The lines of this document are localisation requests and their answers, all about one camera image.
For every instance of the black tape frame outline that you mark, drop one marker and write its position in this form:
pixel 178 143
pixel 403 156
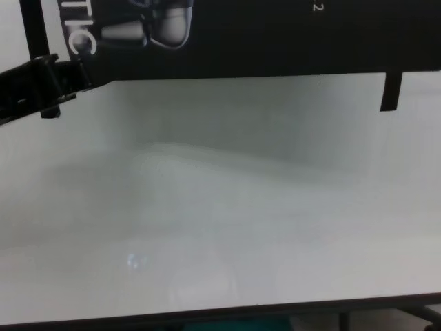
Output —
pixel 34 27

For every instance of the dark table edge trim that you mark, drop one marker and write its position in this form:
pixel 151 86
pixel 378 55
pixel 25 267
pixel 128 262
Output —
pixel 220 310

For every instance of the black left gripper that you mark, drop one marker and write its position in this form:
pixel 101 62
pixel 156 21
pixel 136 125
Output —
pixel 27 89

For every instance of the black robot print poster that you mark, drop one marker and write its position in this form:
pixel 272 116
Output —
pixel 258 41

